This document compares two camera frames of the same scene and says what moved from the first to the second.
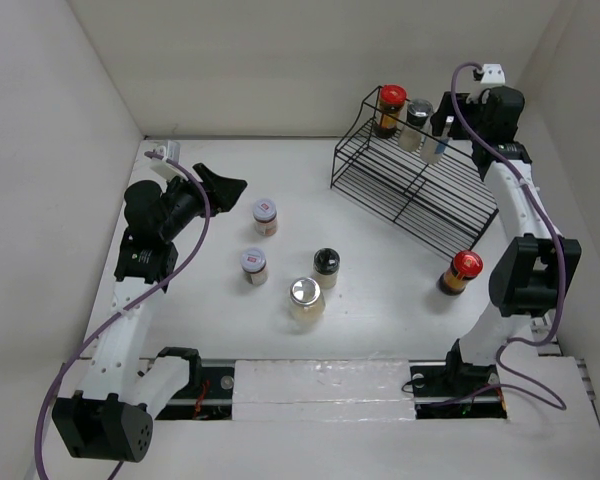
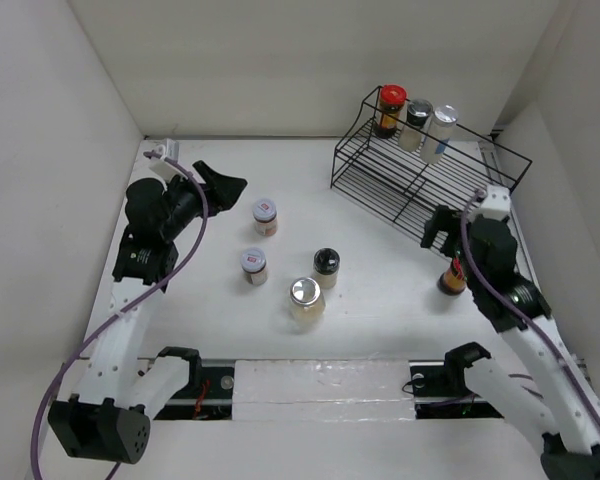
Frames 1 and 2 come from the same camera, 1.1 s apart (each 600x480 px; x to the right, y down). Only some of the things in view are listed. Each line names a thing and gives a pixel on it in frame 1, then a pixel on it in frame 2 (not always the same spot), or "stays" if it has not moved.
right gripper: x=457 y=107 -> x=444 y=218
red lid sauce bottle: x=465 y=266 stays
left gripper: x=222 y=191 stays
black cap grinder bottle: x=418 y=114 stays
